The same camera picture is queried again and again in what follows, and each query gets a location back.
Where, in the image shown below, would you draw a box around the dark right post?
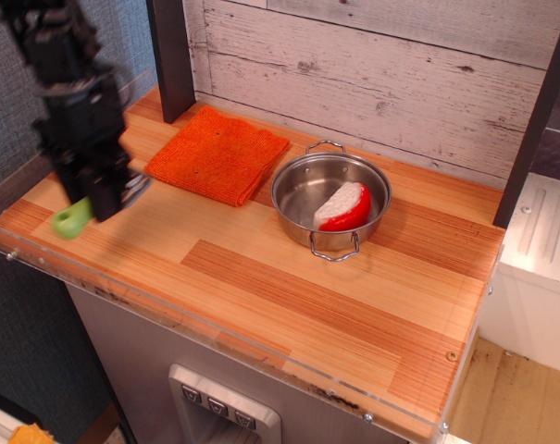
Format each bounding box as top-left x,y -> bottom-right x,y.
493,33 -> 560,228

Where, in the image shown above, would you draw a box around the dark left post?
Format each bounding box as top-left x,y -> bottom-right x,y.
146,0 -> 195,123

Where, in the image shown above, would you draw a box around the white toy sink unit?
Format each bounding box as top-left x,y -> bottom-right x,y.
479,174 -> 560,371

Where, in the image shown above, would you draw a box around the yellow object bottom left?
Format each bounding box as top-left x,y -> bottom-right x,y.
7,424 -> 56,444

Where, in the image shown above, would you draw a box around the gray toy fridge cabinet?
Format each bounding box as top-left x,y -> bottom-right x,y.
65,282 -> 447,444

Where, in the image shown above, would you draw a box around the red and white toy cheese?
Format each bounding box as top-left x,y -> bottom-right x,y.
313,182 -> 371,232

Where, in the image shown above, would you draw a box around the green and gray spatula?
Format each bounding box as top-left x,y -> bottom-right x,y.
51,173 -> 154,241

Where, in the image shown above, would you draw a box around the dark post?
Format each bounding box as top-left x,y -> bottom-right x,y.
146,0 -> 195,123
493,33 -> 560,228

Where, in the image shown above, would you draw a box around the stainless steel pot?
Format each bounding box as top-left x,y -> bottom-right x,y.
271,140 -> 392,262

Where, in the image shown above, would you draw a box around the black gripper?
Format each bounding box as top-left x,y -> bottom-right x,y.
34,73 -> 131,222

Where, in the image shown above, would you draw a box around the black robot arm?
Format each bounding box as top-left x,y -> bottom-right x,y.
0,1 -> 138,222

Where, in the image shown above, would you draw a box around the orange knitted cloth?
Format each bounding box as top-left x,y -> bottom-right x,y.
144,105 -> 290,207

